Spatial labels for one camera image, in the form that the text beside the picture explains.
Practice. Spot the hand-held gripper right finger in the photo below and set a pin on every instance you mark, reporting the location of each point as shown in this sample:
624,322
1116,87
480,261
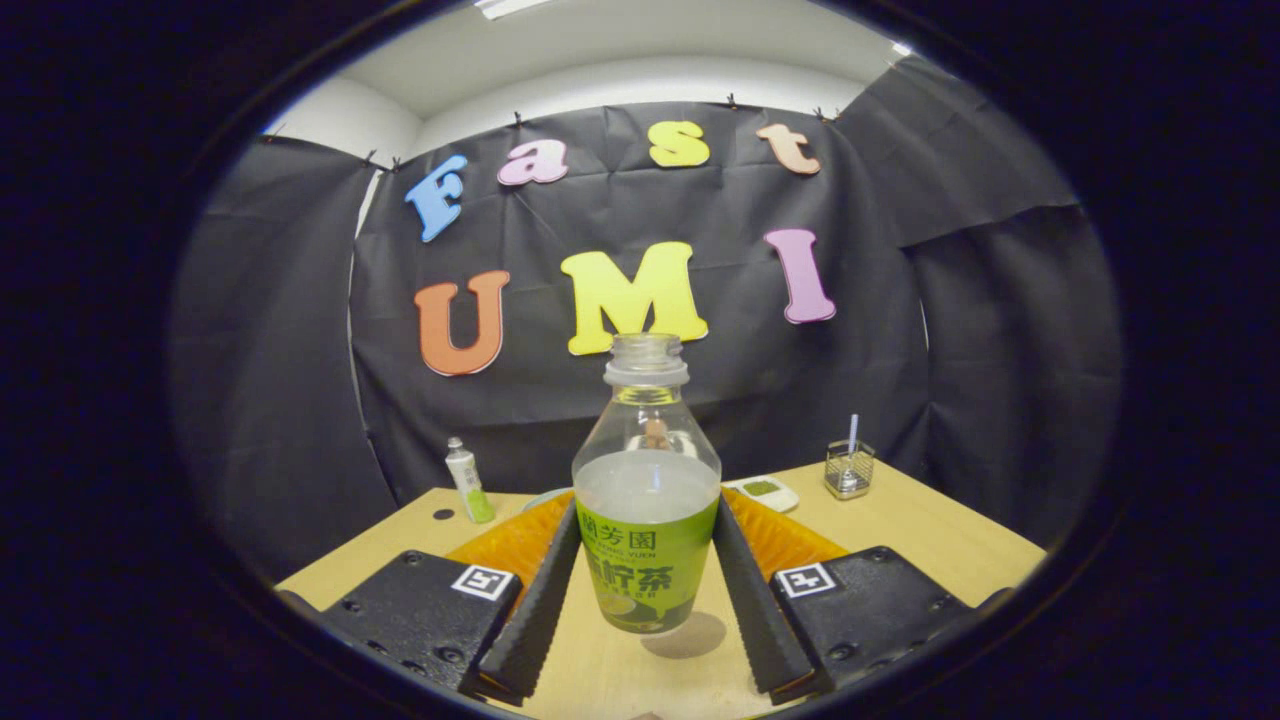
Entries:
750,610

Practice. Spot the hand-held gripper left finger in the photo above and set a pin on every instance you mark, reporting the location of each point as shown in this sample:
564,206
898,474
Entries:
535,620

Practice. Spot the green label juice bottle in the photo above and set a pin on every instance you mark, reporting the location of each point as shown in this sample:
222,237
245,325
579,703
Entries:
645,560

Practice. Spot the small white green bottle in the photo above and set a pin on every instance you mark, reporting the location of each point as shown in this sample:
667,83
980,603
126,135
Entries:
468,485

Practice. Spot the white divided tray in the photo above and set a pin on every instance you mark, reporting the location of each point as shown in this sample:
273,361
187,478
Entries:
765,492

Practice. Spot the pale green plate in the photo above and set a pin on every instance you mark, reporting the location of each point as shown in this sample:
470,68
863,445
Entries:
548,497

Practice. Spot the wooden table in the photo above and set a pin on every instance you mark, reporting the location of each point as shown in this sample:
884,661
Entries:
900,540

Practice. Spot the white straw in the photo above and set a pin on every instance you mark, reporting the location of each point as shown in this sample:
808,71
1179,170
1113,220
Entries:
853,432

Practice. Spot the black backdrop cloth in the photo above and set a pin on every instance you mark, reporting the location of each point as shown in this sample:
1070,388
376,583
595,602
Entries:
880,330

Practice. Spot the long ceiling light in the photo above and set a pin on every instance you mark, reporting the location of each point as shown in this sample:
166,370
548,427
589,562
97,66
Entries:
510,7

